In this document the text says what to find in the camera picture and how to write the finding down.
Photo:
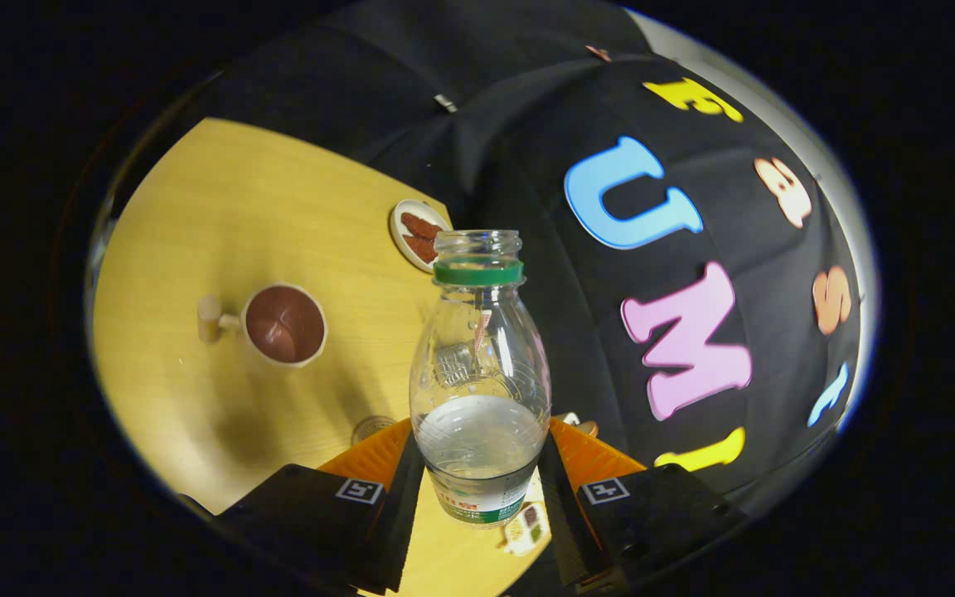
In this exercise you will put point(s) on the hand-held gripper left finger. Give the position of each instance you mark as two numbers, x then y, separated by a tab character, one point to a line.
399	531

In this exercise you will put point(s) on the toast slice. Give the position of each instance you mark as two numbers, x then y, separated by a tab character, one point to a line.
588	429

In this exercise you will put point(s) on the striped straw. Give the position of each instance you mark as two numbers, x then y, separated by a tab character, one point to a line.
482	327

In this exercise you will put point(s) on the clear plastic juice bottle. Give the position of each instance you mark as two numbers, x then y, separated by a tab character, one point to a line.
482	448

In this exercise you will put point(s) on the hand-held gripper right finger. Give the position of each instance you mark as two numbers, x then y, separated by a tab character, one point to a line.
564	531

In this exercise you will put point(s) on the round wooden coaster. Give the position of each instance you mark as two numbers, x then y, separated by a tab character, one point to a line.
370	429

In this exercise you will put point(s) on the small white clip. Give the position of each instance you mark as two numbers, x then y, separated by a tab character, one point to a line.
445	103

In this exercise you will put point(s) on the brown food piece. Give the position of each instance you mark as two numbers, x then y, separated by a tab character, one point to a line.
421	225
424	247

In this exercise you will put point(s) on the small white plate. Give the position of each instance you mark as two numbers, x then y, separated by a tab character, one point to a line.
399	236

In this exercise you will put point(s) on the small orange clip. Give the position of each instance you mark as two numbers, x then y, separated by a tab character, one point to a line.
598	52

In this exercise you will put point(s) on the black backdrop cloth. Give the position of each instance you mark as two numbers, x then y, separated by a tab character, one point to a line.
527	124

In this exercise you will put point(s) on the wooden table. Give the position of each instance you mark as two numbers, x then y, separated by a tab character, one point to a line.
196	207

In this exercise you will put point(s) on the white snack tray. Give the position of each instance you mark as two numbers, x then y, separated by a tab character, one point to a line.
525	529

